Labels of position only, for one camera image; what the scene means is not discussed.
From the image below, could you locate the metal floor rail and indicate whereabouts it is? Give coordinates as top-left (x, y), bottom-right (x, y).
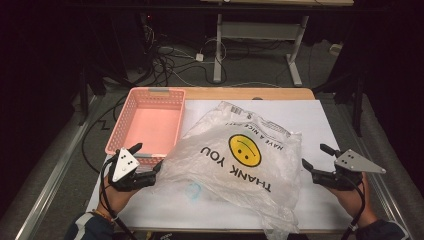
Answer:
top-left (14, 95), bottom-right (103, 240)
top-left (344, 131), bottom-right (416, 240)

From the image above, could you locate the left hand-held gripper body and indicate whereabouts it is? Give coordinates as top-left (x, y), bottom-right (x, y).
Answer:
top-left (107, 147), bottom-right (158, 193)

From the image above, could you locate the pink plastic basket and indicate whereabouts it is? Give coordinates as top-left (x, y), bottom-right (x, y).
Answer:
top-left (104, 87), bottom-right (187, 168)

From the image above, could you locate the clear smiley plastic bag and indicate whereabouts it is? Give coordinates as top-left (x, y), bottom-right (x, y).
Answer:
top-left (153, 100), bottom-right (304, 240)

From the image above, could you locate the tangle of floor cables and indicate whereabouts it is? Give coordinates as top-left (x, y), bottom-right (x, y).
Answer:
top-left (141, 24), bottom-right (229, 88)

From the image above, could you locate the person's right hand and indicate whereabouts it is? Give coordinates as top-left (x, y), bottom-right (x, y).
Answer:
top-left (327, 173), bottom-right (380, 228)

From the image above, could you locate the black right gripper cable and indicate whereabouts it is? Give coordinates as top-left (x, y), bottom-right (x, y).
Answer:
top-left (339, 174), bottom-right (367, 240)

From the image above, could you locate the black stand leg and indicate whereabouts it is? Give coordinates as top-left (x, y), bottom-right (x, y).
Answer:
top-left (77, 64), bottom-right (92, 127)

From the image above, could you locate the black floor cable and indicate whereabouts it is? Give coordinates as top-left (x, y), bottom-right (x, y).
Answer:
top-left (80, 94), bottom-right (129, 175)

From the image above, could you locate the white metal desk frame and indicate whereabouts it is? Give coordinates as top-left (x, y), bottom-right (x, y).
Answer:
top-left (199, 0), bottom-right (355, 88)

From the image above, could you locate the person's left hand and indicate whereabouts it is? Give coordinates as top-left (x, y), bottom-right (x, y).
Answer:
top-left (96, 176), bottom-right (140, 220)

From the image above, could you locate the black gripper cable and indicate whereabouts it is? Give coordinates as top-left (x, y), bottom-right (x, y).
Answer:
top-left (99, 156), bottom-right (138, 240)
top-left (339, 174), bottom-right (367, 240)

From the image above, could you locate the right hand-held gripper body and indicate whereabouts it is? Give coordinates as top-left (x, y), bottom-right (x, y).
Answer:
top-left (311, 148), bottom-right (387, 192)

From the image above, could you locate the white board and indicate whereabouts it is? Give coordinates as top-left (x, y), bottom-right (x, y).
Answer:
top-left (85, 99), bottom-right (354, 232)

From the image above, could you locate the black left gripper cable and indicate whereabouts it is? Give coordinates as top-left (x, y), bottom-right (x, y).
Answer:
top-left (99, 156), bottom-right (138, 240)

